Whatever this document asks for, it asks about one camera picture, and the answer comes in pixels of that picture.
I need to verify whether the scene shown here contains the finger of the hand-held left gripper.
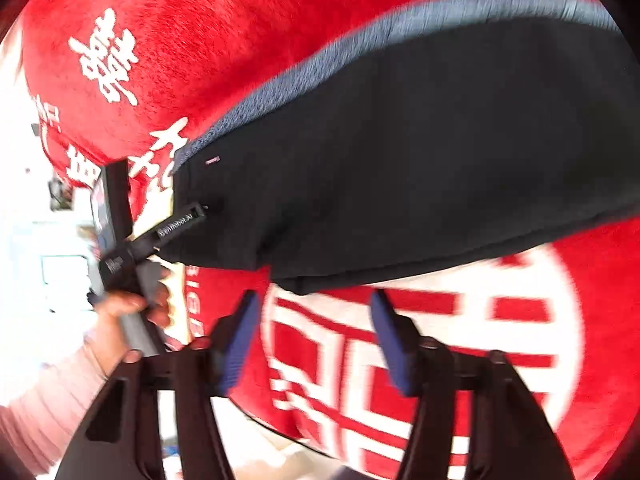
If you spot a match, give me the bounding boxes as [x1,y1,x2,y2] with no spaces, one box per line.
[186,198,224,223]

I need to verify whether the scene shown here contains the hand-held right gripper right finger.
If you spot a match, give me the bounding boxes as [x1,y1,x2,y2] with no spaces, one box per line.
[369,289,576,480]

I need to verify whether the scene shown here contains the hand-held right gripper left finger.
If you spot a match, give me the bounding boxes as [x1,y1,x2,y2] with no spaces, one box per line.
[55,290,263,480]

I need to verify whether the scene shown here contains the black pants with grey waistband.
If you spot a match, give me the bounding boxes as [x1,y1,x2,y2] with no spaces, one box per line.
[170,0,637,297]

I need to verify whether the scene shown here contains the person's left hand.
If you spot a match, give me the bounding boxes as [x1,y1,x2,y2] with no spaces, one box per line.
[94,266,173,377]

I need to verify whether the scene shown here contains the red printed blanket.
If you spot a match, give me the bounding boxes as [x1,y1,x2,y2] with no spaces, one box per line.
[20,0,640,480]

